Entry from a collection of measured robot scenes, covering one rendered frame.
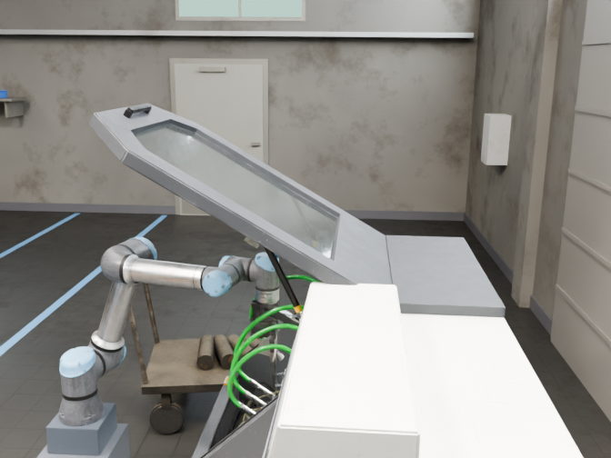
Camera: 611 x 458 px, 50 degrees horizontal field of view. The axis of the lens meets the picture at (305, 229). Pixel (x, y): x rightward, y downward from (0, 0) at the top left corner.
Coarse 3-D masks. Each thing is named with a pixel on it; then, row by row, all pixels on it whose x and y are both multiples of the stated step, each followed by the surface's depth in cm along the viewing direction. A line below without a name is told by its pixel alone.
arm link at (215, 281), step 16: (112, 256) 206; (128, 256) 205; (112, 272) 204; (128, 272) 203; (144, 272) 201; (160, 272) 200; (176, 272) 198; (192, 272) 197; (208, 272) 195; (224, 272) 194; (192, 288) 199; (208, 288) 193; (224, 288) 192
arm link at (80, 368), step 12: (84, 348) 226; (60, 360) 220; (72, 360) 219; (84, 360) 219; (96, 360) 225; (60, 372) 219; (72, 372) 217; (84, 372) 218; (96, 372) 224; (72, 384) 218; (84, 384) 219; (96, 384) 225; (72, 396) 219
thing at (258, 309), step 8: (256, 304) 207; (264, 304) 205; (272, 304) 205; (256, 312) 208; (264, 312) 208; (264, 320) 208; (272, 320) 208; (256, 328) 207; (264, 328) 207; (264, 336) 208
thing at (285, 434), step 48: (336, 288) 164; (384, 288) 164; (336, 336) 134; (384, 336) 135; (288, 384) 115; (336, 384) 114; (384, 384) 114; (288, 432) 101; (336, 432) 101; (384, 432) 100
